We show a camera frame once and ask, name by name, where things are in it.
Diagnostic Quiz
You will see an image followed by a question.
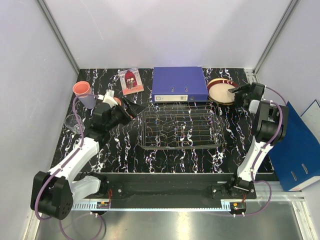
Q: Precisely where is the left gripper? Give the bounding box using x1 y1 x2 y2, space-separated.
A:
106 96 146 131

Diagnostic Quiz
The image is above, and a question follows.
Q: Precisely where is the blue white patterned bowl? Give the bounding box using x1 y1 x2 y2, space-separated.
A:
113 97 122 106

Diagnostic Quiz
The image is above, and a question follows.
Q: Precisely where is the cream floral plate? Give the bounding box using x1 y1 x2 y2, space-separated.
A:
210 98 235 106

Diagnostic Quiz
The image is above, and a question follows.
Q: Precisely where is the red rimmed cream plate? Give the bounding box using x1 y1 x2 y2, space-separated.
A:
207 78 239 103

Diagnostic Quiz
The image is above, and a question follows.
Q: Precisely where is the lavender plastic cup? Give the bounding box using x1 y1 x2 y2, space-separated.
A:
78 94 96 109

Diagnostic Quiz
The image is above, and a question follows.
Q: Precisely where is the clear glass tumbler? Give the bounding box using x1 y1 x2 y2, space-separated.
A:
64 113 85 135

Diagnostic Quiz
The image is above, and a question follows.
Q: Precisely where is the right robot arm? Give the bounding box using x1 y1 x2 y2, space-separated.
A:
226 82 289 199

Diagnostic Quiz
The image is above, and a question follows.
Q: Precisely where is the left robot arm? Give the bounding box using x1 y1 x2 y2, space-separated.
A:
30 95 145 220

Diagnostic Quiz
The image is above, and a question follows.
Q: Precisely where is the red illustrated booklet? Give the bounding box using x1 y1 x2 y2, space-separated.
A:
118 67 144 96

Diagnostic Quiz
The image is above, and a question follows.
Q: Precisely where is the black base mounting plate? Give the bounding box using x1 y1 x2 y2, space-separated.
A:
74 171 257 210

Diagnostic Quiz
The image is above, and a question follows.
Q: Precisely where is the blue folder outside cell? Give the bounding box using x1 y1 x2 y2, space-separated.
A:
268 100 320 192

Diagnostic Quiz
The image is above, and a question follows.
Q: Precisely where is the black wire dish rack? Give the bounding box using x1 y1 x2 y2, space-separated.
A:
139 101 225 150

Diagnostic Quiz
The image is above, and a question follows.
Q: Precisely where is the blue ring binder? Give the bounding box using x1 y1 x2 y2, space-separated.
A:
151 66 208 103

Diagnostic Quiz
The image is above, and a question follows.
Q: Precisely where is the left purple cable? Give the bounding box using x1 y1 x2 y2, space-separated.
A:
34 94 106 240

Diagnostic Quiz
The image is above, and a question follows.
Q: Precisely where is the white cable duct rail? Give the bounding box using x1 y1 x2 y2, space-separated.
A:
72 201 111 211

